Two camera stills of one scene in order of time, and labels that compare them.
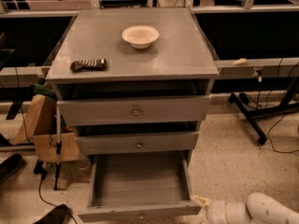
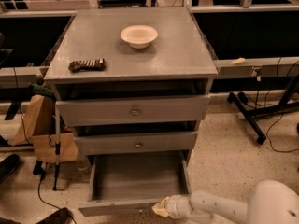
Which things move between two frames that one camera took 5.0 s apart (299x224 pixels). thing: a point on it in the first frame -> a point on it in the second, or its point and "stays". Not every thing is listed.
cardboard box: (38, 128) stays
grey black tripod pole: (58, 147) stays
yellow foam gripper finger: (205, 201) -> (160, 207)
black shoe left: (9, 165) stays
